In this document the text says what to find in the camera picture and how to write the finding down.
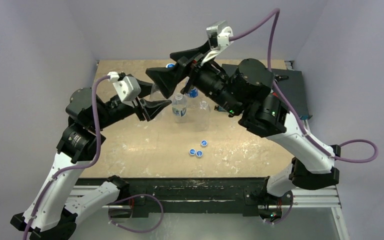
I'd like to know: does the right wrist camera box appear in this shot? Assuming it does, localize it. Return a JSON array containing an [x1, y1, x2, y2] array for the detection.
[[201, 20, 233, 66]]

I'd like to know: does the clear bottle blue cap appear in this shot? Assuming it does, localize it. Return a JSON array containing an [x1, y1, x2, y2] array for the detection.
[[149, 83, 167, 121]]

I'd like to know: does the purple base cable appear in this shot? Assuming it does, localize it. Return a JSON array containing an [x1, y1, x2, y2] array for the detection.
[[107, 193, 164, 233]]

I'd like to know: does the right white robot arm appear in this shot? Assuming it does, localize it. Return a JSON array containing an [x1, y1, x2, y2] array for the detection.
[[146, 44, 340, 204]]

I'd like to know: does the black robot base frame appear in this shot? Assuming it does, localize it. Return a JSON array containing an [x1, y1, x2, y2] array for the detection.
[[79, 177, 296, 220]]

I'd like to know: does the dark network switch box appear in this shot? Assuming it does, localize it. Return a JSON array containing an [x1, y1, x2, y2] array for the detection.
[[208, 59, 312, 120]]

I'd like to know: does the green label water bottle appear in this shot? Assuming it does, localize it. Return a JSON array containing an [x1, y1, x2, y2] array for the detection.
[[171, 93, 187, 123]]

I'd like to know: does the blue label Pocari bottle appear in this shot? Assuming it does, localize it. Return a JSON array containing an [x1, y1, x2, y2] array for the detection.
[[186, 87, 199, 99]]

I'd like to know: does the clear bottle white cap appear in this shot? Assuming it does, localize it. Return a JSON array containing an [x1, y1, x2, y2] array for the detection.
[[196, 100, 211, 131]]

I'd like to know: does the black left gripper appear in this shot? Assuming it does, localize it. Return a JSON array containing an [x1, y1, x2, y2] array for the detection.
[[90, 77, 171, 131]]

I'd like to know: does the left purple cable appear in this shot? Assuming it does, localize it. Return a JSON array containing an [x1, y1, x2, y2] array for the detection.
[[22, 74, 112, 240]]

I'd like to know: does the blue white bottle cap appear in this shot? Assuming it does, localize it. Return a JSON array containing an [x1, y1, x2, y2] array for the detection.
[[195, 150, 203, 158]]

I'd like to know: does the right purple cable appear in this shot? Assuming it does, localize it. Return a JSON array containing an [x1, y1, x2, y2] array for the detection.
[[229, 7, 379, 164]]

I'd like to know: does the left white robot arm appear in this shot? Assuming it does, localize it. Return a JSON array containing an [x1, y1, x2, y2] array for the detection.
[[10, 71, 171, 240]]

